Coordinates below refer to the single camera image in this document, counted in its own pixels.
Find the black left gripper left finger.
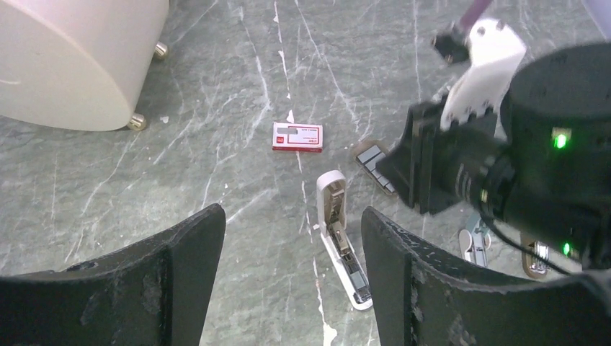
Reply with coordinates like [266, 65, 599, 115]
[1, 204, 226, 345]

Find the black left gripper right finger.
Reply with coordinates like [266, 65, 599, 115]
[361, 207, 610, 346]

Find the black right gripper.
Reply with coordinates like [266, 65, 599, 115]
[376, 43, 610, 269]

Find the beige brown small stapler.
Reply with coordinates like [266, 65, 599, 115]
[520, 233, 550, 280]

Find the long white stapler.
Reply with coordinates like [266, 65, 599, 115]
[316, 170, 373, 311]

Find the cardboard tray with staples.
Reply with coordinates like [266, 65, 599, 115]
[351, 139, 396, 195]

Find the red white staple box sleeve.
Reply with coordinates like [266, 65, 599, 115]
[272, 122, 324, 153]

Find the cream cylindrical drum orange rim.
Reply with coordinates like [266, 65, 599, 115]
[1, 0, 170, 132]

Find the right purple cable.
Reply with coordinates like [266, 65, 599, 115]
[458, 0, 495, 30]

